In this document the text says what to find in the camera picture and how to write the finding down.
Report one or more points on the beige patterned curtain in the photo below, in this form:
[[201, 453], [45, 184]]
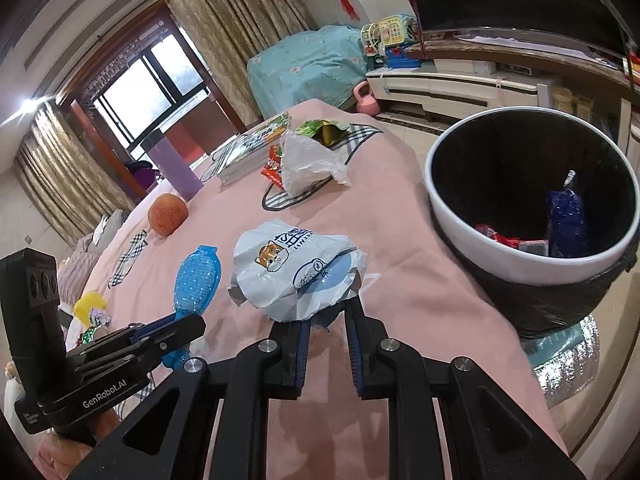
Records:
[[65, 180], [235, 20]]

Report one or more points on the white rimmed trash bin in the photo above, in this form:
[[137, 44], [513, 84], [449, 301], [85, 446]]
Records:
[[465, 245]]

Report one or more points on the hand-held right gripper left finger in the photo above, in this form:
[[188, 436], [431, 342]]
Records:
[[301, 355]]

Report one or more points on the red snack packet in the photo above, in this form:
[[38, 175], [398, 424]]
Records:
[[492, 234]]

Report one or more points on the blue hair brush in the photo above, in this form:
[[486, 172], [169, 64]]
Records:
[[197, 280]]

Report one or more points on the colourful toy set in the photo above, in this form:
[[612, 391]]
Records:
[[390, 35]]

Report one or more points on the purple bottle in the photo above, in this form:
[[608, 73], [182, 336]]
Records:
[[175, 175]]

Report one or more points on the white cat print bag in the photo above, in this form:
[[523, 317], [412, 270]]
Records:
[[280, 270]]

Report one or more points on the stack of books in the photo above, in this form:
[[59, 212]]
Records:
[[245, 150]]

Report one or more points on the blue plastic tissue package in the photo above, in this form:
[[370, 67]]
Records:
[[565, 225]]

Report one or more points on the pink kettlebell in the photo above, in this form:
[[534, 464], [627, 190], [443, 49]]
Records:
[[367, 102]]

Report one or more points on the teal covered furniture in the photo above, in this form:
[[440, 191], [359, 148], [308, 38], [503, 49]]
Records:
[[310, 65]]

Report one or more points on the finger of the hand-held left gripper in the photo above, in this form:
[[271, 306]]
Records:
[[180, 335], [152, 329]]

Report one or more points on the silver foil bag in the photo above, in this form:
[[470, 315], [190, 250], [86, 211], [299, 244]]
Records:
[[565, 365]]

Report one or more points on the peach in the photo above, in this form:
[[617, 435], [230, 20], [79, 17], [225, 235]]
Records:
[[167, 215]]

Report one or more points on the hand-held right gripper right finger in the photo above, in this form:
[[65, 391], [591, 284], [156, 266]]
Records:
[[354, 355]]

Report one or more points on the pink printed blanket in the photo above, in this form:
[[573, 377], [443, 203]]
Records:
[[400, 260]]

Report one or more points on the green red foil wrapper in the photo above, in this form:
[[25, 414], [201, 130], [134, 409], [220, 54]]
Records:
[[87, 335]]

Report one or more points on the yellow plastic item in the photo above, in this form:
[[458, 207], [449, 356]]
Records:
[[90, 305]]

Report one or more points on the green snack bag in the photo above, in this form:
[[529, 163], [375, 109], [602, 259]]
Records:
[[320, 130]]

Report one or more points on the pillows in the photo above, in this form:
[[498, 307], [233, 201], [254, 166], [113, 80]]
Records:
[[90, 250]]

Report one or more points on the white plastic bag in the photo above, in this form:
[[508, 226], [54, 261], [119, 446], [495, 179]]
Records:
[[305, 160]]

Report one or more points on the window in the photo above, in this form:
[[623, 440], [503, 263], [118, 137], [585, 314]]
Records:
[[150, 90]]

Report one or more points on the white television cabinet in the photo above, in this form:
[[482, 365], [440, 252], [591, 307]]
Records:
[[450, 85]]

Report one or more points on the person's left hand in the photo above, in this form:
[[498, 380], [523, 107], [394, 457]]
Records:
[[102, 427]]

